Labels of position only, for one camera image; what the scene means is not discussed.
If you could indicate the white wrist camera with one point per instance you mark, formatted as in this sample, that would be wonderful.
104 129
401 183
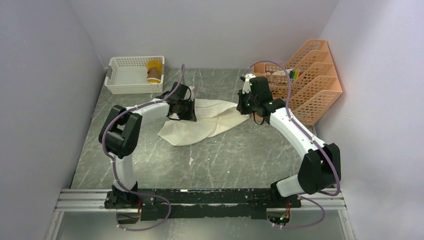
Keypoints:
246 89
192 90

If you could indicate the aluminium rail frame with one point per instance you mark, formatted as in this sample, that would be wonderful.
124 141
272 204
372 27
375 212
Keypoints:
224 161

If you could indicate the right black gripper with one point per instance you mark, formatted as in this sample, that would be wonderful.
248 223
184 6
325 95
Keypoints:
241 107

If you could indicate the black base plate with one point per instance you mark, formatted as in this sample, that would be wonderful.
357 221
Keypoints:
210 203

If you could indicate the yellow brown bear towel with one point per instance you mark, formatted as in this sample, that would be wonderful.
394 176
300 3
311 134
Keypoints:
154 71

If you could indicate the white plastic basket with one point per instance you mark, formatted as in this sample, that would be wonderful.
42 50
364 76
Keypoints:
128 75

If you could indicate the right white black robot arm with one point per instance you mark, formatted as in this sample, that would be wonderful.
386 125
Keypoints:
321 162

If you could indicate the white towel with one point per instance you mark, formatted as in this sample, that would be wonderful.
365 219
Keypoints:
213 118

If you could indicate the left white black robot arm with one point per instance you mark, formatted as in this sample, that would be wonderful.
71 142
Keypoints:
120 134

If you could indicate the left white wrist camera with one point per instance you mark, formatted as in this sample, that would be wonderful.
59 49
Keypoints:
192 90

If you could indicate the orange plastic file organizer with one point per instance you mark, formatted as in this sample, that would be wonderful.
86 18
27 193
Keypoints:
314 91

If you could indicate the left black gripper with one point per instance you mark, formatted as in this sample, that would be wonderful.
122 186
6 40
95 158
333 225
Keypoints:
191 116

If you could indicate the colourful pens in organizer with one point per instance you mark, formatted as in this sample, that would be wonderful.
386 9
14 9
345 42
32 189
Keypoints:
294 74

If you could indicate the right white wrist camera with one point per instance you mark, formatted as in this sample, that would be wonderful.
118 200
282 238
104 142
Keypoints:
246 89

